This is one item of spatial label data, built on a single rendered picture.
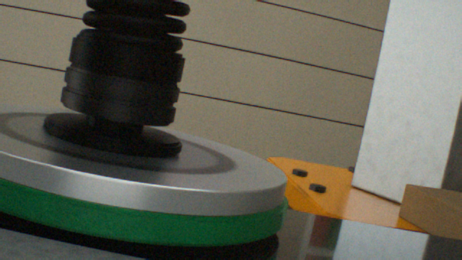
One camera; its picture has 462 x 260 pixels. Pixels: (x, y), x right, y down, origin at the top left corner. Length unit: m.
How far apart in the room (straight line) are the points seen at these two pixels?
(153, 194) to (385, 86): 0.88
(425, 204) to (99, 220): 0.71
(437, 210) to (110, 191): 0.68
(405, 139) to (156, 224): 0.85
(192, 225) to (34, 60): 6.07
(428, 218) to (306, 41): 5.84
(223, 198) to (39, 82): 6.07
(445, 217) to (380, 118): 0.30
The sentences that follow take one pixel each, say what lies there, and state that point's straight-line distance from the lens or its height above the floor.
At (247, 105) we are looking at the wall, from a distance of 6.65.
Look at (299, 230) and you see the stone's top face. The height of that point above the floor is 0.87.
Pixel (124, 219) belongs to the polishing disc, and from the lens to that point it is 0.31.
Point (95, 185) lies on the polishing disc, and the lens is 0.31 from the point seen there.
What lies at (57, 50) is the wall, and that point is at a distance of 6.36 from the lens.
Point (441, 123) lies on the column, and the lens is 1.09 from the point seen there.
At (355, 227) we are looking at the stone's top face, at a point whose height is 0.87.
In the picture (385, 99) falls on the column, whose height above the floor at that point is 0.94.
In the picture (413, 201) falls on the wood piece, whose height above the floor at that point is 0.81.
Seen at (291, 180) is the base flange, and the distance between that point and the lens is 1.14.
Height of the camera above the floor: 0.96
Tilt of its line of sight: 6 degrees down
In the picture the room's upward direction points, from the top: 12 degrees clockwise
